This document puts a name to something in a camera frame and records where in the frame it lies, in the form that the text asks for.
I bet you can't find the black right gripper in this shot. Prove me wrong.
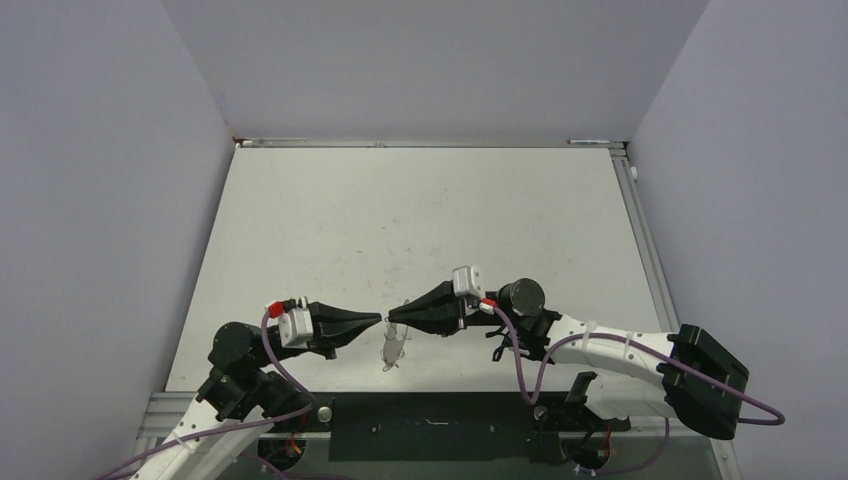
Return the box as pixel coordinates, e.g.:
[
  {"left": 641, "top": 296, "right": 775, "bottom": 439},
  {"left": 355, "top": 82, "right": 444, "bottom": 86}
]
[{"left": 389, "top": 276, "right": 519, "bottom": 336}]

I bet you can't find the metal keyring plate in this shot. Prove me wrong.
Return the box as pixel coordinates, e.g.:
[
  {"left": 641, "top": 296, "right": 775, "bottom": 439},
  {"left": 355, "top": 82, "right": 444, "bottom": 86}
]
[{"left": 380, "top": 316, "right": 410, "bottom": 373}]

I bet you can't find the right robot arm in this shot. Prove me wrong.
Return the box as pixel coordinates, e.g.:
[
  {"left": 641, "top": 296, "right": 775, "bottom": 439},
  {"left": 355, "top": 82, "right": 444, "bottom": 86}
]
[{"left": 388, "top": 278, "right": 749, "bottom": 440}]

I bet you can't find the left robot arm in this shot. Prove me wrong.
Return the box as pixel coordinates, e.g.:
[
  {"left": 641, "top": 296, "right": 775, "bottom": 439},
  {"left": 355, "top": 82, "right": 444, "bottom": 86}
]
[{"left": 127, "top": 298, "right": 382, "bottom": 479}]

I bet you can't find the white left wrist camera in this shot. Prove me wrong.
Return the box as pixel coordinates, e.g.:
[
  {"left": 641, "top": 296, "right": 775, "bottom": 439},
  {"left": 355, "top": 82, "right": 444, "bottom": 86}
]
[{"left": 278, "top": 297, "right": 314, "bottom": 349}]

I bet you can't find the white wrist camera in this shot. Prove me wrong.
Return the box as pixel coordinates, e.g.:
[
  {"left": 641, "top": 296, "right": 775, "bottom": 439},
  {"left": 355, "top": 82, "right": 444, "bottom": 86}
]
[
  {"left": 452, "top": 265, "right": 485, "bottom": 299},
  {"left": 278, "top": 297, "right": 314, "bottom": 349}
]

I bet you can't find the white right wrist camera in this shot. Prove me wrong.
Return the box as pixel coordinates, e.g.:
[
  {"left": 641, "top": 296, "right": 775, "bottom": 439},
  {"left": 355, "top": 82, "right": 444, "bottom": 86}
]
[{"left": 452, "top": 265, "right": 485, "bottom": 299}]

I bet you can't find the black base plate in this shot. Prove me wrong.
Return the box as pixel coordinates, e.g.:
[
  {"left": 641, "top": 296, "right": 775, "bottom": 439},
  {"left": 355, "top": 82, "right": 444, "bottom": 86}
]
[{"left": 253, "top": 392, "right": 631, "bottom": 468}]

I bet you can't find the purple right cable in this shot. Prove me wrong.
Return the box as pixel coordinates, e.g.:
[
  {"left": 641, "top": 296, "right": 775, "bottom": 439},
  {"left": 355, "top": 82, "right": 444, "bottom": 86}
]
[{"left": 493, "top": 307, "right": 787, "bottom": 427}]

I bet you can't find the purple cable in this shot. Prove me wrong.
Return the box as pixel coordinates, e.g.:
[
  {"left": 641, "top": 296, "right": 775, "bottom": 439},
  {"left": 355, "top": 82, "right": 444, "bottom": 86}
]
[
  {"left": 493, "top": 307, "right": 787, "bottom": 427},
  {"left": 92, "top": 311, "right": 316, "bottom": 480}
]

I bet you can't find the aluminium rail back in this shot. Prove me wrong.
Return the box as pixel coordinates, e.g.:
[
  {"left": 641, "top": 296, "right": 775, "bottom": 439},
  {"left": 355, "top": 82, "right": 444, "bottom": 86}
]
[{"left": 234, "top": 138, "right": 627, "bottom": 150}]

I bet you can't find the aluminium rail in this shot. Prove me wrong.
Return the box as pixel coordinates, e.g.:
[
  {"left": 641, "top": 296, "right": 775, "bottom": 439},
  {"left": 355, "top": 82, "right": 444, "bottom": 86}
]
[
  {"left": 610, "top": 143, "right": 680, "bottom": 332},
  {"left": 234, "top": 138, "right": 627, "bottom": 150}
]

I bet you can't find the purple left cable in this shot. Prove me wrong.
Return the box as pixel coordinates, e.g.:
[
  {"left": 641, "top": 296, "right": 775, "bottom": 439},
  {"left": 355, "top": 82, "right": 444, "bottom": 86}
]
[{"left": 92, "top": 311, "right": 316, "bottom": 480}]

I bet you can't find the aluminium rail right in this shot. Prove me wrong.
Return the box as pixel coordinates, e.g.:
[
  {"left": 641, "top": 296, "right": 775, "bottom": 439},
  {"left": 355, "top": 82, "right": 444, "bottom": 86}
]
[{"left": 610, "top": 143, "right": 680, "bottom": 332}]

